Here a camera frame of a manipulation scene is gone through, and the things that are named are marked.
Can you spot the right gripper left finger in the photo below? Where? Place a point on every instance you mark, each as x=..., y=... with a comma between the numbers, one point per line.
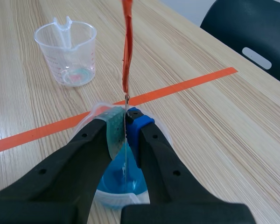
x=60, y=168

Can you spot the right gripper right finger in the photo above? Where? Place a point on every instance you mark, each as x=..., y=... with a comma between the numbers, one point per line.
x=163, y=168

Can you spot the clear beaker with blue liquid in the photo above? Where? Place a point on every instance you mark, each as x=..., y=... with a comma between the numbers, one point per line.
x=117, y=177

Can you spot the empty clear plastic beaker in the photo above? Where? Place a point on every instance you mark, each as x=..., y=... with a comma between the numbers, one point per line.
x=67, y=56

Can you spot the dark blue chair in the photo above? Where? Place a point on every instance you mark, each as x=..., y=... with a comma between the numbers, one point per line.
x=252, y=30

